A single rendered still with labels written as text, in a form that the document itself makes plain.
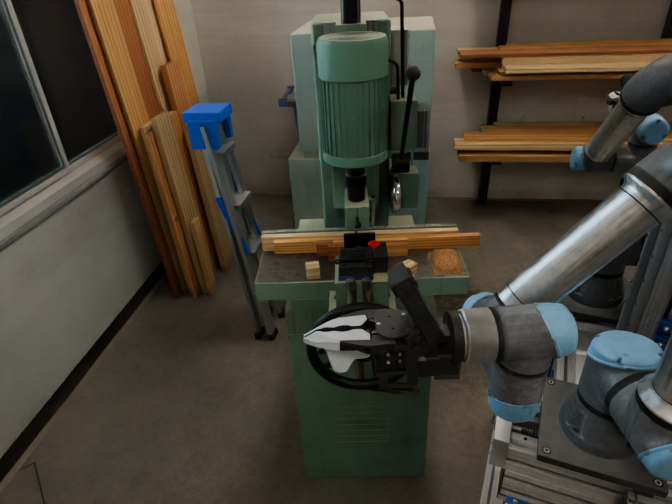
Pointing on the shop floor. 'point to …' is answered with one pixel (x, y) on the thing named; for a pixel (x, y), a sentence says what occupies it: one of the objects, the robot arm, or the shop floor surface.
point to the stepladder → (232, 201)
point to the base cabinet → (357, 423)
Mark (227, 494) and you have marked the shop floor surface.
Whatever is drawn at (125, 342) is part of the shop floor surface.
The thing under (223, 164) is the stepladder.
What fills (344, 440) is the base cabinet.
